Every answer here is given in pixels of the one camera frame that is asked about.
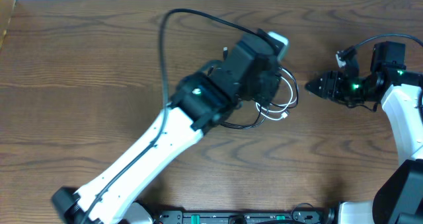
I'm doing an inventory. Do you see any black USB cable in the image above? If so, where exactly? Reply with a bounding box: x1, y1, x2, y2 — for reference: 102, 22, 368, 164
208, 46, 300, 130

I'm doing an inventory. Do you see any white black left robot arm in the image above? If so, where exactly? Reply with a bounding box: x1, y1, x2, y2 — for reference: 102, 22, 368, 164
52, 30, 289, 223

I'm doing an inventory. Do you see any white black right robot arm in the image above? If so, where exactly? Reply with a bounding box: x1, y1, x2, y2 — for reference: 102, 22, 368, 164
305, 41, 422, 224

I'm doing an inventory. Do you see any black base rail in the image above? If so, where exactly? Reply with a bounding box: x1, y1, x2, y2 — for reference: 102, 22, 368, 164
153, 207, 335, 224

